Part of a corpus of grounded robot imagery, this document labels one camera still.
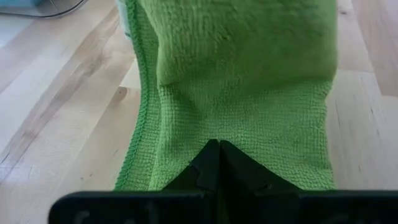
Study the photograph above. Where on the green microfiber towel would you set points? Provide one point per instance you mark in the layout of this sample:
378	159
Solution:
233	77

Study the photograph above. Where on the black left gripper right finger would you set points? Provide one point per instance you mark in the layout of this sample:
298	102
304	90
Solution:
248	180

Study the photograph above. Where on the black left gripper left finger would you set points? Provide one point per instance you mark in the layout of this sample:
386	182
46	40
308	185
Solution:
202	174

